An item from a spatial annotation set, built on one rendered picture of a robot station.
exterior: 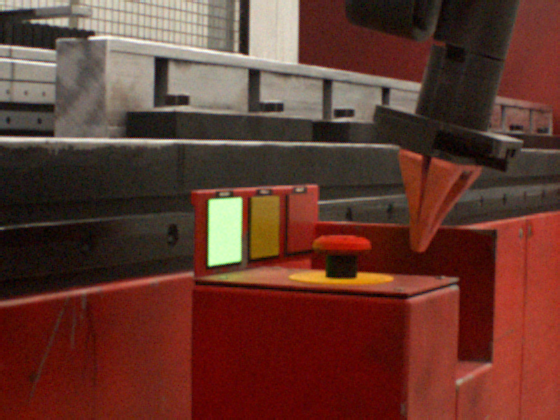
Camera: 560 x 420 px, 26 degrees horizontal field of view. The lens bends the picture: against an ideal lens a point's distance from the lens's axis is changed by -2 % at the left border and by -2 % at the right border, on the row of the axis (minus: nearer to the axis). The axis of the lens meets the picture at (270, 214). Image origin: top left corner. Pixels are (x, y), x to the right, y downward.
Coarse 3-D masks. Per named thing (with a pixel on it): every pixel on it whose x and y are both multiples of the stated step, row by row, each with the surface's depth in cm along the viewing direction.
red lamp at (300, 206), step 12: (288, 204) 98; (300, 204) 100; (312, 204) 102; (288, 216) 98; (300, 216) 100; (312, 216) 102; (288, 228) 98; (300, 228) 100; (312, 228) 102; (288, 240) 98; (300, 240) 100; (312, 240) 102; (288, 252) 98
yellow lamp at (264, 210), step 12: (252, 204) 93; (264, 204) 94; (276, 204) 96; (252, 216) 93; (264, 216) 94; (276, 216) 96; (252, 228) 93; (264, 228) 94; (276, 228) 96; (252, 240) 93; (264, 240) 94; (276, 240) 96; (252, 252) 93; (264, 252) 95; (276, 252) 96
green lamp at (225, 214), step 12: (216, 204) 88; (228, 204) 89; (240, 204) 91; (216, 216) 88; (228, 216) 89; (240, 216) 91; (216, 228) 88; (228, 228) 89; (240, 228) 91; (216, 240) 88; (228, 240) 89; (240, 240) 91; (216, 252) 88; (228, 252) 89; (240, 252) 91; (216, 264) 88
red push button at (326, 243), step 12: (324, 240) 86; (336, 240) 85; (348, 240) 85; (360, 240) 86; (324, 252) 85; (336, 252) 85; (348, 252) 85; (360, 252) 85; (336, 264) 86; (348, 264) 86; (336, 276) 86; (348, 276) 86
